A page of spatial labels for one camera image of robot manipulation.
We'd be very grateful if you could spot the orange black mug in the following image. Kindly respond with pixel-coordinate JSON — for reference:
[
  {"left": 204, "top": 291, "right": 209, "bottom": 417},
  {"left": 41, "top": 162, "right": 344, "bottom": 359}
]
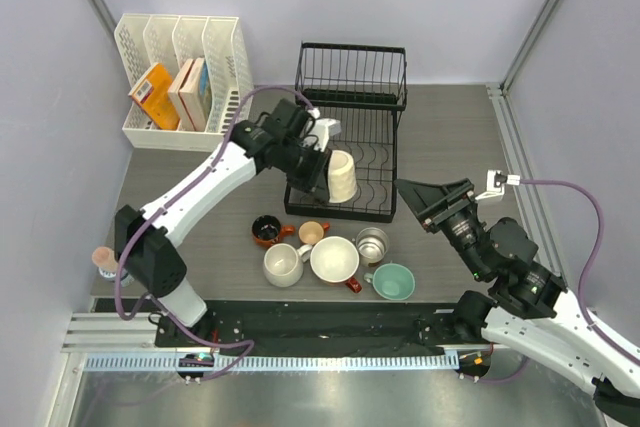
[{"left": 251, "top": 215, "right": 296, "bottom": 249}]

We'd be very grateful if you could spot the steel cup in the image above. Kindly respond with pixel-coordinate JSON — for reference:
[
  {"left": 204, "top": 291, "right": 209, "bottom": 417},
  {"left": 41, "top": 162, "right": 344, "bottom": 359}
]
[{"left": 353, "top": 227, "right": 390, "bottom": 267}]

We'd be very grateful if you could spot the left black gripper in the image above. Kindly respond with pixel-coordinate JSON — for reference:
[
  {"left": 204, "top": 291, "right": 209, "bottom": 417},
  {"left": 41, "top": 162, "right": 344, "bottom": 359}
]
[{"left": 277, "top": 140, "right": 332, "bottom": 201}]

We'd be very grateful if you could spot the white plastic file organizer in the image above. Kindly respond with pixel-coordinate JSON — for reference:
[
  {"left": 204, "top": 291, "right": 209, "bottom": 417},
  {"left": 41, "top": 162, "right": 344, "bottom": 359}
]
[{"left": 114, "top": 13, "right": 254, "bottom": 152}]

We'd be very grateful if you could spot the black wire dish rack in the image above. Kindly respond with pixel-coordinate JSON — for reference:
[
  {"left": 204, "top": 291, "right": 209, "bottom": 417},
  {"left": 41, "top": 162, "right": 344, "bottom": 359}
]
[{"left": 284, "top": 42, "right": 407, "bottom": 223}]

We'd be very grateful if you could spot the mint green cup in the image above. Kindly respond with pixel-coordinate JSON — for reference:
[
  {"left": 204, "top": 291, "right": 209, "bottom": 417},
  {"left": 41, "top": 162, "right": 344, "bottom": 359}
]
[{"left": 364, "top": 263, "right": 415, "bottom": 301}]

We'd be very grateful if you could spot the cream enamel mug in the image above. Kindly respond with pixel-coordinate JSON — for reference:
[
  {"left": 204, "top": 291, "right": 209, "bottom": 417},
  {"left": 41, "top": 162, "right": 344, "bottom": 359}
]
[{"left": 327, "top": 150, "right": 358, "bottom": 204}]

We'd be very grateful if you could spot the white mug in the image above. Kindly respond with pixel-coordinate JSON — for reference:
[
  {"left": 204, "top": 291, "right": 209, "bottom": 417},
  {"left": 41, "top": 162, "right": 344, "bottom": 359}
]
[{"left": 263, "top": 243, "right": 313, "bottom": 288}]

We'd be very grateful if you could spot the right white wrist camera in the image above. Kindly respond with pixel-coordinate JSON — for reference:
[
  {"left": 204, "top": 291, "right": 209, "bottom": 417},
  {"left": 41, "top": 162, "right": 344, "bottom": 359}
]
[{"left": 475, "top": 170, "right": 521, "bottom": 204}]

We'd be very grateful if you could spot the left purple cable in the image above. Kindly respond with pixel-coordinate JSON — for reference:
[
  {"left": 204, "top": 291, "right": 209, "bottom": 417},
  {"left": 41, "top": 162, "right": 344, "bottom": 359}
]
[{"left": 113, "top": 85, "right": 321, "bottom": 322}]

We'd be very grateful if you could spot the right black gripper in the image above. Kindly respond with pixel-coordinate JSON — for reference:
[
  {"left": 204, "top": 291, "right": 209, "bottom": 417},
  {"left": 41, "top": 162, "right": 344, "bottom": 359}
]
[{"left": 392, "top": 177, "right": 489, "bottom": 278}]

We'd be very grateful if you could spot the slotted cable duct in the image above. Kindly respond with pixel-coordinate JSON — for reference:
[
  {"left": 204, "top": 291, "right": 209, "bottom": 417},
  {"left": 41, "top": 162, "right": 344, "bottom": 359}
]
[{"left": 84, "top": 351, "right": 459, "bottom": 373}]

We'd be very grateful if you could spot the orange book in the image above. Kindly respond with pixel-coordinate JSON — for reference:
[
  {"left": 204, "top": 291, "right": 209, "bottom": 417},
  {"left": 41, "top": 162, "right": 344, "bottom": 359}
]
[{"left": 128, "top": 62, "right": 180, "bottom": 131}]

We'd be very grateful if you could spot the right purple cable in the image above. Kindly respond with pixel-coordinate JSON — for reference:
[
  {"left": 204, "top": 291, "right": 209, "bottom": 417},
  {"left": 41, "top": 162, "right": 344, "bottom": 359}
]
[{"left": 517, "top": 178, "right": 640, "bottom": 366}]

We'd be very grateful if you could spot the plastic bottle pink cap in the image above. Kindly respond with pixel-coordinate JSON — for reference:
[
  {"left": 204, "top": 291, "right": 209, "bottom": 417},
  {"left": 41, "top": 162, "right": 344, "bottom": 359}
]
[{"left": 91, "top": 246, "right": 118, "bottom": 283}]

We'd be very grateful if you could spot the small orange cup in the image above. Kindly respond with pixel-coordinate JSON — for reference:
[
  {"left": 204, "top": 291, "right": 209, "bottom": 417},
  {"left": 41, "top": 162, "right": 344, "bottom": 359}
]
[{"left": 298, "top": 221, "right": 330, "bottom": 245}]

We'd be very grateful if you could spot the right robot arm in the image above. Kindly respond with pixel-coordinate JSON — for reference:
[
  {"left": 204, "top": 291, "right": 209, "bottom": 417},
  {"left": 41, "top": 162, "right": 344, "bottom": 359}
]
[{"left": 395, "top": 170, "right": 639, "bottom": 426}]

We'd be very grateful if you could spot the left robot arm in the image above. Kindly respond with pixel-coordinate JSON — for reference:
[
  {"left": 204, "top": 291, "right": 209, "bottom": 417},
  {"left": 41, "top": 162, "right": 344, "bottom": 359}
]
[{"left": 114, "top": 99, "right": 341, "bottom": 346}]

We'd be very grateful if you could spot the large white red cup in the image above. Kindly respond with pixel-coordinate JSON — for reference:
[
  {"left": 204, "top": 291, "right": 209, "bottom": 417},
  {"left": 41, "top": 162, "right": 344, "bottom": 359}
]
[{"left": 310, "top": 236, "right": 362, "bottom": 293}]

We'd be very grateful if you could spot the purple cable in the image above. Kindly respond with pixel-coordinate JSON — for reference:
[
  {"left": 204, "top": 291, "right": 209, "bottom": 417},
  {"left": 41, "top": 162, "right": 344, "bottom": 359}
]
[
  {"left": 113, "top": 85, "right": 321, "bottom": 322},
  {"left": 517, "top": 178, "right": 640, "bottom": 366}
]

